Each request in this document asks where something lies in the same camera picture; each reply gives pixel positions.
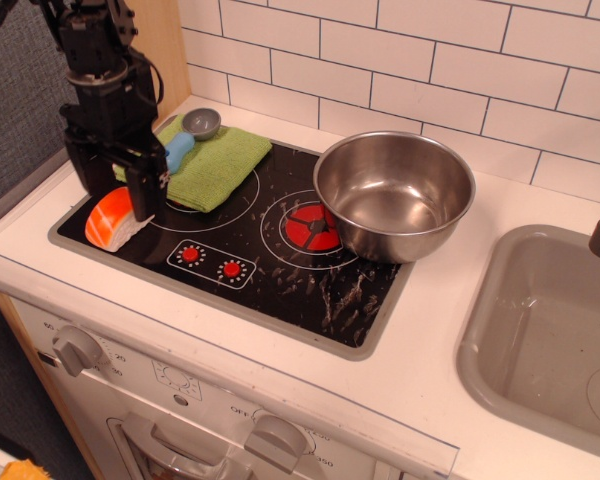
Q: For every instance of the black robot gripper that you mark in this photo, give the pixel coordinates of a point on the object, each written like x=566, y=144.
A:
x=111, y=123

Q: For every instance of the orange salmon sushi toy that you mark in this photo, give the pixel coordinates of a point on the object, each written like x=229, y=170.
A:
x=112, y=222

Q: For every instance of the stainless steel bowl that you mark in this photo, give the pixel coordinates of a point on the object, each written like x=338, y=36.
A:
x=396, y=197

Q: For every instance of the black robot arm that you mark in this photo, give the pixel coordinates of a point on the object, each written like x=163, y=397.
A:
x=93, y=26

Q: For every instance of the left red stove knob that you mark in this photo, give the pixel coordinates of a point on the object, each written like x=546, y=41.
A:
x=190, y=255

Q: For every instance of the red stove knob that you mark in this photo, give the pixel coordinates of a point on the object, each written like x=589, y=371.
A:
x=232, y=270
x=190, y=255

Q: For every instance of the right red stove knob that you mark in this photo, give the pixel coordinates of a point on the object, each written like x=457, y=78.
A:
x=232, y=270

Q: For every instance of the black toy stovetop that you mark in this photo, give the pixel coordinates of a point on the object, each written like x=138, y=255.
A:
x=297, y=279

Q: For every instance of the left grey oven dial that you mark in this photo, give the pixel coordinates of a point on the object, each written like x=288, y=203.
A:
x=76, y=350

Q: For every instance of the grey oven dial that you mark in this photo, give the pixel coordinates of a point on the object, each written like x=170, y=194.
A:
x=76, y=350
x=277, y=442

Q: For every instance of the right grey oven dial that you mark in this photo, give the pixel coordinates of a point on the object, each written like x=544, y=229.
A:
x=277, y=442

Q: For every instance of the yellow object at corner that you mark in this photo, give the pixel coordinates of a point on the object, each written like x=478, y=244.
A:
x=24, y=470

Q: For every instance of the grey toy sink basin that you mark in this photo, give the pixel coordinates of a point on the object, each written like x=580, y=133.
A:
x=531, y=350

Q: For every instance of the blue handled grey scoop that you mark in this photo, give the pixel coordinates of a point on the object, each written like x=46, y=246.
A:
x=200, y=124

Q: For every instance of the grey oven door handle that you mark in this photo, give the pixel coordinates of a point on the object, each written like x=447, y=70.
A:
x=157, y=458

